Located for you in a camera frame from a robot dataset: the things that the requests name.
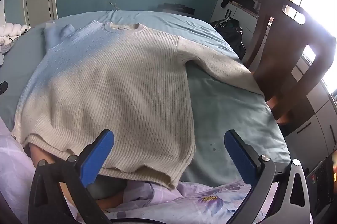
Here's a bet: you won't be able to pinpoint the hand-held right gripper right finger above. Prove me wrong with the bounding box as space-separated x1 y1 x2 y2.
224 130 311 224

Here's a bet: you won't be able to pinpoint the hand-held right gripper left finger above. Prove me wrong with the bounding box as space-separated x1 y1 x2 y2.
28 129 115 224

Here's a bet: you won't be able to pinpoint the cream and blue knit sweater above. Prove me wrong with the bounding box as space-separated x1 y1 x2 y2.
12 20 264 191

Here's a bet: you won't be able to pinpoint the teal bed sheet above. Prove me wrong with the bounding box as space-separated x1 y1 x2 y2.
0 10 291 188

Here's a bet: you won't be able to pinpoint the purple floral quilt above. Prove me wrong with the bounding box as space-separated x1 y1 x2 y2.
0 119 314 224

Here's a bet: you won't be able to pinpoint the white puffy jacket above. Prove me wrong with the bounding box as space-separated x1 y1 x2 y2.
0 22 32 46

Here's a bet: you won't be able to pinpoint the grey low cabinet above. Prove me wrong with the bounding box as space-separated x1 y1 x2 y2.
284 56 337 162

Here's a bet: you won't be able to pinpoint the dark laptop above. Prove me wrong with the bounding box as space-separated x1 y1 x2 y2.
306 152 337 214

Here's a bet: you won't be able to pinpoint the brown wooden chair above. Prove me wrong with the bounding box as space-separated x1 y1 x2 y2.
246 0 337 125

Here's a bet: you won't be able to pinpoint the black plastic bag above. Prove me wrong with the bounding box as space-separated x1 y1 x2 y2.
210 18 247 60

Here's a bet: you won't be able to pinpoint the white lower cabinet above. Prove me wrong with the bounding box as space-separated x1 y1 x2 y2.
210 0 261 35

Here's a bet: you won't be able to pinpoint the dark cloth on counter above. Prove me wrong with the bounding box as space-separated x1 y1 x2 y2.
221 0 260 10

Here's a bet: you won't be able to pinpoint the black flat boxes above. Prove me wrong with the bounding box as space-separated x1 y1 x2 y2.
157 3 196 15

